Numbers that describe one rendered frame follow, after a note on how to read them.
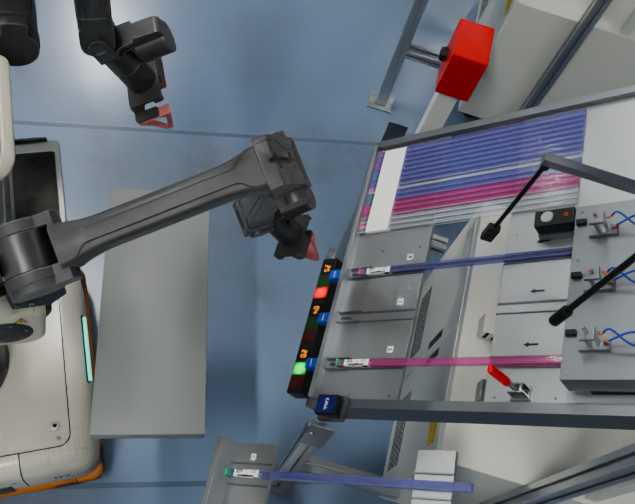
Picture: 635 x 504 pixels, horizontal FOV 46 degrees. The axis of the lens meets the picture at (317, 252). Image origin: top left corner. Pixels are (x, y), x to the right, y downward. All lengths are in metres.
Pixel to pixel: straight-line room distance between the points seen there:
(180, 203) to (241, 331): 1.38
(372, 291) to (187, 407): 0.47
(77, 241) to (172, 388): 0.70
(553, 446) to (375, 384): 0.51
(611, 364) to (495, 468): 0.58
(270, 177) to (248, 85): 1.85
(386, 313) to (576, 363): 0.46
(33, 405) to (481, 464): 1.10
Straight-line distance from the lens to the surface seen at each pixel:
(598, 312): 1.32
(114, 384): 1.70
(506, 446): 1.79
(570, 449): 1.86
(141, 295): 1.77
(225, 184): 1.02
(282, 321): 2.40
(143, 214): 1.04
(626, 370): 1.26
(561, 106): 1.70
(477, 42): 2.12
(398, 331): 1.55
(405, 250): 1.65
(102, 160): 2.66
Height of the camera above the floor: 2.23
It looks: 62 degrees down
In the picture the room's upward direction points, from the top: 21 degrees clockwise
